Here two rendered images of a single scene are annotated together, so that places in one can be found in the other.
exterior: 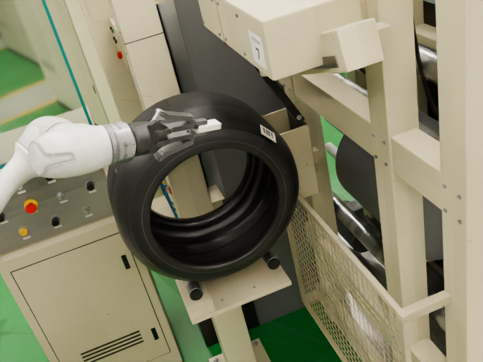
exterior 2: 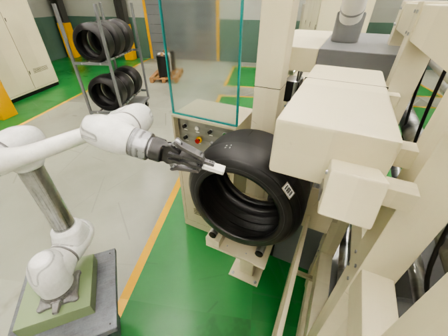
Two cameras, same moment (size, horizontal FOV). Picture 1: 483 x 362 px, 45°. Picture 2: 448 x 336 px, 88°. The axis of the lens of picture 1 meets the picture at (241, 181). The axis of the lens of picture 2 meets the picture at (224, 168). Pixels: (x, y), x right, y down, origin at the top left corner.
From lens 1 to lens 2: 90 cm
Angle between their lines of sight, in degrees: 31
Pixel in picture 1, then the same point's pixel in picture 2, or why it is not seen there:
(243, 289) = (240, 249)
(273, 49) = (277, 147)
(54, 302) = not seen: hidden behind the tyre
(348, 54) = (329, 200)
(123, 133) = (139, 142)
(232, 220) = (265, 212)
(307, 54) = (309, 169)
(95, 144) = (113, 139)
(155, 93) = (259, 123)
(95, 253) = not seen: hidden behind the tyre
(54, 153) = (85, 130)
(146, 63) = (261, 103)
